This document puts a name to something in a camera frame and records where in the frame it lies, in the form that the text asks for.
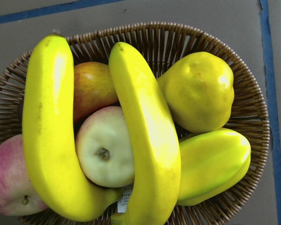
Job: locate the red pink apple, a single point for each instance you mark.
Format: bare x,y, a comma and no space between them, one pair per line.
17,195

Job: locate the yellow banana bunch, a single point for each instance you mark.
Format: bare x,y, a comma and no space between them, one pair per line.
156,153
48,135

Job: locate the red yellow mango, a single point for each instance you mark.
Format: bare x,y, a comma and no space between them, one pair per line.
93,89

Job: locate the woven wicker basket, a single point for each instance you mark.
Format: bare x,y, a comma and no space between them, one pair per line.
161,45

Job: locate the pale green apple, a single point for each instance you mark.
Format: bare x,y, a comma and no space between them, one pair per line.
104,149

